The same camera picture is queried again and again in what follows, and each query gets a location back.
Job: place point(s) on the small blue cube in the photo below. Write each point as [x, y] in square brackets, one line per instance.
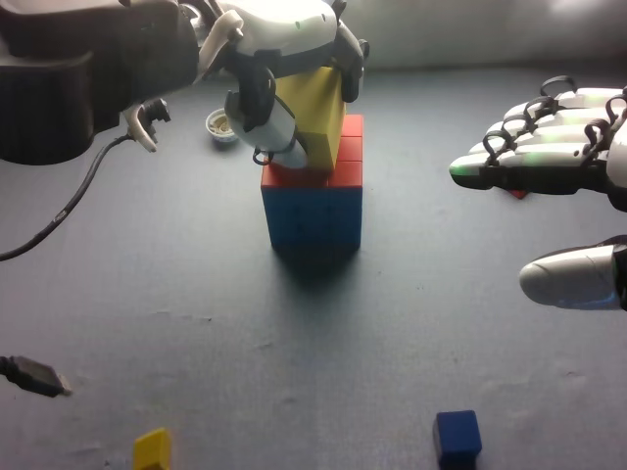
[458, 436]

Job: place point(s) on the small white toy bowl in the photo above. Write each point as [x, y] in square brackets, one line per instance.
[217, 129]

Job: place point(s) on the small red object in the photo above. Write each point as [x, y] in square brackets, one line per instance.
[519, 194]

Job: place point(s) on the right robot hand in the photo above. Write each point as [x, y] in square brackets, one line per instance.
[553, 142]

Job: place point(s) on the white backdrop sheet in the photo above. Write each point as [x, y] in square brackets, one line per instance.
[490, 34]

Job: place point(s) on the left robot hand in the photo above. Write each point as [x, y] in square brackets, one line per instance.
[289, 29]

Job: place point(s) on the Rubik's cube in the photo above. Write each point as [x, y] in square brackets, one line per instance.
[313, 215]

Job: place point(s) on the grey table cloth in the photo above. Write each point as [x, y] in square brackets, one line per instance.
[147, 294]

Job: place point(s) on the large yellow block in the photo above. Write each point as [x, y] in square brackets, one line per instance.
[318, 108]

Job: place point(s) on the small yellow wedge block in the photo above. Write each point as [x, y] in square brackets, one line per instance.
[153, 448]

